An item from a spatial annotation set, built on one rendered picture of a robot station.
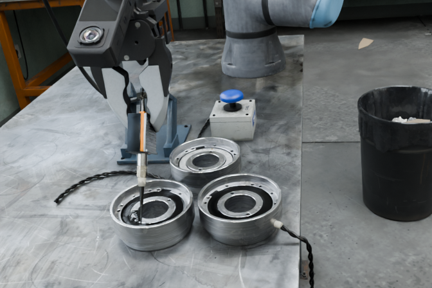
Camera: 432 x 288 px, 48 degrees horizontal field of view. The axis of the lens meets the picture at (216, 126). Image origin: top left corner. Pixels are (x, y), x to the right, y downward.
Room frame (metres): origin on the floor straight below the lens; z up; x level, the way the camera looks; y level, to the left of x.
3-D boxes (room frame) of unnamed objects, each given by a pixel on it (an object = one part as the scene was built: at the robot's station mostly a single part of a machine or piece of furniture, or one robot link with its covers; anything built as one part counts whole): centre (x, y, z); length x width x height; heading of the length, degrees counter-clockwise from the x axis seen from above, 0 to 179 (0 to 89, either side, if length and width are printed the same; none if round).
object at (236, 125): (0.77, -0.03, 0.82); 0.08 x 0.07 x 0.05; 168
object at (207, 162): (0.62, 0.02, 0.82); 0.10 x 0.10 x 0.04
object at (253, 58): (1.09, -0.10, 0.85); 0.15 x 0.15 x 0.10
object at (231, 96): (0.77, -0.03, 0.85); 0.04 x 0.04 x 0.05
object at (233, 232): (0.51, -0.02, 0.82); 0.10 x 0.10 x 0.04
